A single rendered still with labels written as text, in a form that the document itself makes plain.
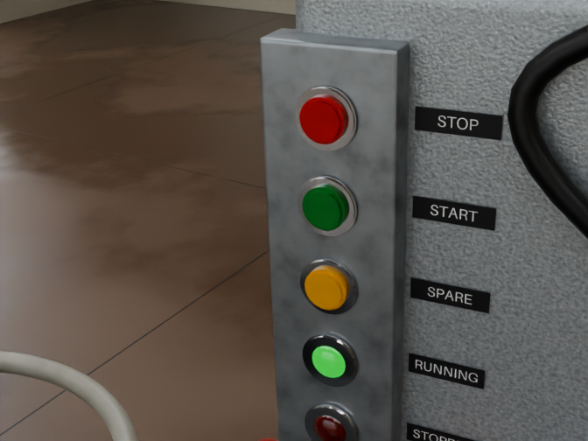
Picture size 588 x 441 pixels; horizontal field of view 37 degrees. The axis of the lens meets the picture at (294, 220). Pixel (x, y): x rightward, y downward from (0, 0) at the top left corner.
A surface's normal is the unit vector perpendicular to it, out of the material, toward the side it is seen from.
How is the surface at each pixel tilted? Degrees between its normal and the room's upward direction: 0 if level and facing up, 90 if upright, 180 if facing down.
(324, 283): 90
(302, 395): 90
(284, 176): 90
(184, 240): 0
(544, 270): 90
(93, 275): 0
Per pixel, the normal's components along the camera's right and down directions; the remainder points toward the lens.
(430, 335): -0.44, 0.39
